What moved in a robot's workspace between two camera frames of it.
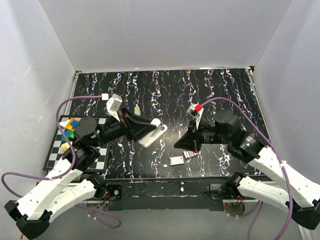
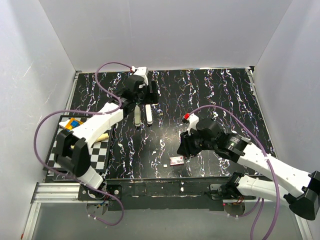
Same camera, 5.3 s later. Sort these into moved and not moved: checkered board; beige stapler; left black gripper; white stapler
Moved: left black gripper; white stapler
Not moved: checkered board; beige stapler
